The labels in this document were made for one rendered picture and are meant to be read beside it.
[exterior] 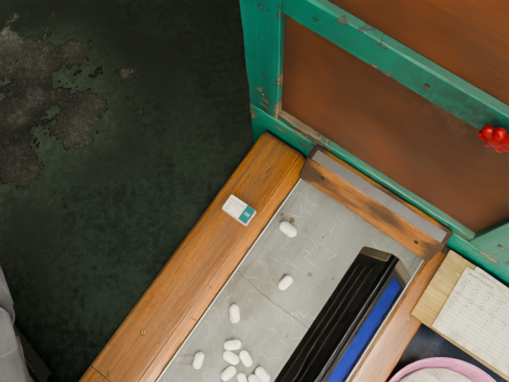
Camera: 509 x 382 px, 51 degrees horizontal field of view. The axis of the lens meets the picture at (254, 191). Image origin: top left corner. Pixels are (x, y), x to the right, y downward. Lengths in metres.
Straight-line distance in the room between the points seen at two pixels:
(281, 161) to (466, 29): 0.61
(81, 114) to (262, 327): 1.27
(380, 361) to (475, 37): 0.67
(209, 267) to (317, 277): 0.22
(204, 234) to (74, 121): 1.12
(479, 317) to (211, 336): 0.51
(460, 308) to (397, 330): 0.13
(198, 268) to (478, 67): 0.67
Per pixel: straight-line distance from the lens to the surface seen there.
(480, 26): 0.59
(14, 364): 0.86
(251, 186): 1.11
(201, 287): 1.08
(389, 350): 1.09
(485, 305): 1.13
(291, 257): 1.10
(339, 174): 1.02
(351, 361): 0.77
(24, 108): 2.20
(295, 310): 1.09
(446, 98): 0.68
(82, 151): 2.06
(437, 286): 1.10
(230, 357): 1.07
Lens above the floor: 1.83
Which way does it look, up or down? 75 degrees down
